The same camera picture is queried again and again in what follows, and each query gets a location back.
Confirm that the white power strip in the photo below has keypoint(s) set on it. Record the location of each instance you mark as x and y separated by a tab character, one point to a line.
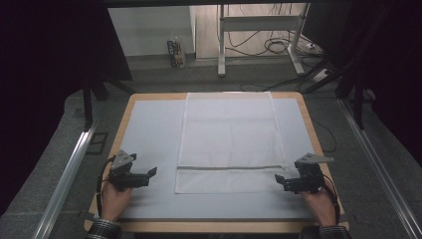
321	75

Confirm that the dark curtain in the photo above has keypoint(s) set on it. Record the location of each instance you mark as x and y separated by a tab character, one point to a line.
49	66
398	66

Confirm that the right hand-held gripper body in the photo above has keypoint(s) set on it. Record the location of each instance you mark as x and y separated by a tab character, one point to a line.
310	176

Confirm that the aluminium floor rail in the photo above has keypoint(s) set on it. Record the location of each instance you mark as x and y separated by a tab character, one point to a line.
63	186
381	166

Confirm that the white mesh laundry bag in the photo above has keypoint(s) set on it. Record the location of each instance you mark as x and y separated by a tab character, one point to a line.
229	132

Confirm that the pale blue table mat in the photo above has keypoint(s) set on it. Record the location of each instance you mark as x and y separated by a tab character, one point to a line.
152	139

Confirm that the person's right hand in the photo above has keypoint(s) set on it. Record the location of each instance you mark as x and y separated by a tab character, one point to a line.
321	209

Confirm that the white metal desk frame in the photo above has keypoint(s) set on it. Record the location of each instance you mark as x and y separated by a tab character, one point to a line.
258	23

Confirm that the person's left hand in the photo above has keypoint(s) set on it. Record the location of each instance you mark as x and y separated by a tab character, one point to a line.
114	202

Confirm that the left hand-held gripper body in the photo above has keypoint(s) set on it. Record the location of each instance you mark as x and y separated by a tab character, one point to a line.
121	166

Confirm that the patterned box with bottles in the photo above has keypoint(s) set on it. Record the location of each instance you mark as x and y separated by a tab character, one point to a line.
176	51

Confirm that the black metal stand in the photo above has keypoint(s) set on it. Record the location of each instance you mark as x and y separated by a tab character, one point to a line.
358	99
88	103

